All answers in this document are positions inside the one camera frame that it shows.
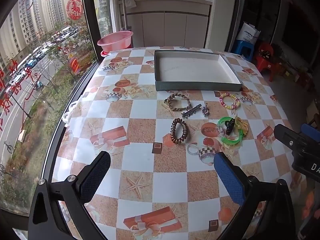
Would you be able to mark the shallow grey cardboard box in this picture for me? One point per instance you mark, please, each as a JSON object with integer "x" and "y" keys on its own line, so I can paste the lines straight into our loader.
{"x": 195, "y": 67}

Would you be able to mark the white tablecloth clip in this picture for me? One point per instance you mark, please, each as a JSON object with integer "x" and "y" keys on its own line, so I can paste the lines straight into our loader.
{"x": 73, "y": 105}
{"x": 66, "y": 118}

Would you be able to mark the silver star hair clip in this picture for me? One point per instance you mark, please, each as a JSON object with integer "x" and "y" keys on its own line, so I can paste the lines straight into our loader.
{"x": 190, "y": 111}

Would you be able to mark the red lantern window sticker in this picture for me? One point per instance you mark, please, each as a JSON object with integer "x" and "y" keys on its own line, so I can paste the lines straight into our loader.
{"x": 74, "y": 66}

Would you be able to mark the red plastic stool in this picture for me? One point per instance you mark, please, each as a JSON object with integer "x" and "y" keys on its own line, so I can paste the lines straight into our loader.
{"x": 268, "y": 62}

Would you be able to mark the small red plastic basin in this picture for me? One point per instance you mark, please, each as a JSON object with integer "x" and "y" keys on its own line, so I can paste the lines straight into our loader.
{"x": 104, "y": 53}

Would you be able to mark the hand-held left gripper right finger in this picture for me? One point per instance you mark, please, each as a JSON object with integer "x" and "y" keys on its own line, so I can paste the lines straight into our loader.
{"x": 228, "y": 177}

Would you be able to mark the white cabinet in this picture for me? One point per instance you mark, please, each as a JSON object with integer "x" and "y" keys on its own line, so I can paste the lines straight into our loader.
{"x": 170, "y": 25}

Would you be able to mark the white shopping bag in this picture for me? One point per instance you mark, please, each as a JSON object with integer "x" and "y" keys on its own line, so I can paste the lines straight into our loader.
{"x": 247, "y": 33}

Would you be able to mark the red lettering window sticker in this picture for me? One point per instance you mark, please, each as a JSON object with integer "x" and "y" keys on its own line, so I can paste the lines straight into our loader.
{"x": 15, "y": 90}

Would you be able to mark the heart pendant brooch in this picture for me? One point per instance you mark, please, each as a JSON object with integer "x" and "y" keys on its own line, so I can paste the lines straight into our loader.
{"x": 205, "y": 110}

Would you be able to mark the blue plastic stool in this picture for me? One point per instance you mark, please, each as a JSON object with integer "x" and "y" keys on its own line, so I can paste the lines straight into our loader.
{"x": 241, "y": 48}

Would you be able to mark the black claw hair clip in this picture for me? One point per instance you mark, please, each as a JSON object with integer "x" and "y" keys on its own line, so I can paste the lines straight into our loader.
{"x": 228, "y": 127}

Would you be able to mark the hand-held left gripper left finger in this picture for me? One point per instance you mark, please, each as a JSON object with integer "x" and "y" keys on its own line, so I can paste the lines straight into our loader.
{"x": 96, "y": 175}

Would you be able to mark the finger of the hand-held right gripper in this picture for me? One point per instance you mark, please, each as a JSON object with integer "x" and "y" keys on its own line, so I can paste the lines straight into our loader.
{"x": 287, "y": 137}
{"x": 311, "y": 131}

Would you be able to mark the pink plastic basin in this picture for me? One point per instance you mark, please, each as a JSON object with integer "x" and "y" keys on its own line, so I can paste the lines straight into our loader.
{"x": 115, "y": 40}

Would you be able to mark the round red window decal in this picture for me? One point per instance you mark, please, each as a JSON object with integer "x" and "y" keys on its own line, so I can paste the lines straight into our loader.
{"x": 74, "y": 8}

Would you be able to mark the checkered printed tablecloth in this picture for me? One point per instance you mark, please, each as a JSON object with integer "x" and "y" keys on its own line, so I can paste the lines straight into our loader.
{"x": 140, "y": 115}

